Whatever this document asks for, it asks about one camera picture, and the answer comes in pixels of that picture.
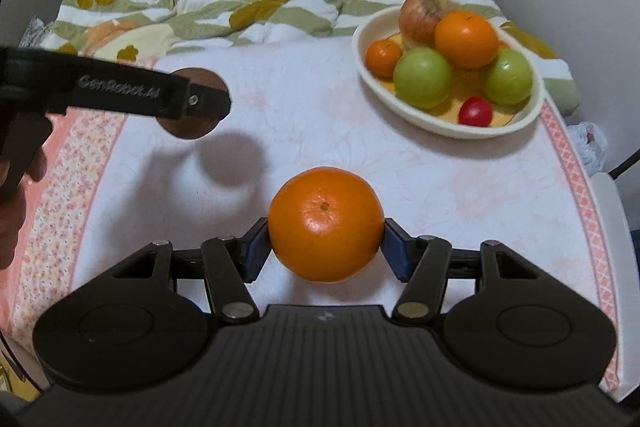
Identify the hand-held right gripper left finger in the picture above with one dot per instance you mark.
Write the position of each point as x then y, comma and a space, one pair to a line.
255, 253

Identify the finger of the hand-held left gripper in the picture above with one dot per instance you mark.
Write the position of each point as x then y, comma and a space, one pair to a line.
210, 102

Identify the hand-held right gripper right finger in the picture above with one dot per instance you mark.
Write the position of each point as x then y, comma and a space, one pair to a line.
396, 253

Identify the brown kiwi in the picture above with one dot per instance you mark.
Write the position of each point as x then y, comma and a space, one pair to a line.
187, 128

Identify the large orange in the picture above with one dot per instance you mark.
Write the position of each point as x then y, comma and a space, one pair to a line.
326, 224

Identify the cream plate with yellow print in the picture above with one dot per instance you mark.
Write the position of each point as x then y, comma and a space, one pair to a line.
430, 122

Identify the green round fruit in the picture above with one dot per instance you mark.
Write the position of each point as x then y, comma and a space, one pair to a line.
507, 78
423, 77

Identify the small orange mandarin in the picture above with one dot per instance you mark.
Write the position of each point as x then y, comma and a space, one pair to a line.
383, 58

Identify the medium orange mandarin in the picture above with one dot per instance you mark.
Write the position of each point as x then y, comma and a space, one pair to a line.
466, 39

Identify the person's left hand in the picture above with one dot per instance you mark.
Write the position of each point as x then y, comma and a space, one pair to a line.
12, 232

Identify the grey patterned cloth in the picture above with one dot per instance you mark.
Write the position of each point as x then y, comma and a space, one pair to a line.
35, 32

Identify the white cloth with pink border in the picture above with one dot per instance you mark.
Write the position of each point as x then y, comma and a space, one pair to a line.
310, 117

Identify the striped floral blanket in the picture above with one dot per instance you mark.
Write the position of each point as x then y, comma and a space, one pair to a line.
280, 2

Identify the red cherry tomato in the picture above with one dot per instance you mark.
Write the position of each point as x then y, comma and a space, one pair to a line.
475, 112

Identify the clear plastic bag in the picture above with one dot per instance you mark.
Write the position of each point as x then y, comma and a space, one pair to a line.
590, 147

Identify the red yellow apple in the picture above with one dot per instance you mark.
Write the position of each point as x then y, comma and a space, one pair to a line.
420, 19

